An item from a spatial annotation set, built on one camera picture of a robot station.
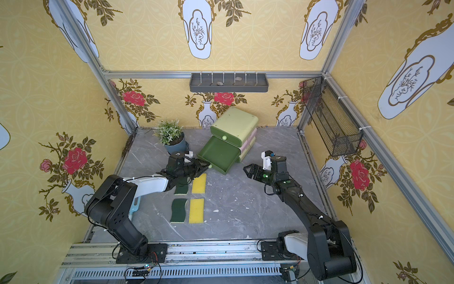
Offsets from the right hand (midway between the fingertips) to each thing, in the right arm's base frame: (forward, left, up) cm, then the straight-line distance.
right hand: (249, 171), depth 85 cm
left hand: (+4, +18, -1) cm, 19 cm away
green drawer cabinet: (+23, +6, +10) cm, 26 cm away
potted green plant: (+18, +42, +5) cm, 46 cm away
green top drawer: (+16, +12, +7) cm, 21 cm away
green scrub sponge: (-6, +35, -12) cm, 37 cm away
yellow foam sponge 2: (-17, +25, -10) cm, 31 cm away
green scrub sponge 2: (-17, +33, -11) cm, 39 cm away
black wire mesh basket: (+16, -41, +13) cm, 46 cm away
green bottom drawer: (+17, +1, -3) cm, 17 cm away
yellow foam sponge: (-3, +25, -10) cm, 27 cm away
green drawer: (+13, +15, -5) cm, 21 cm away
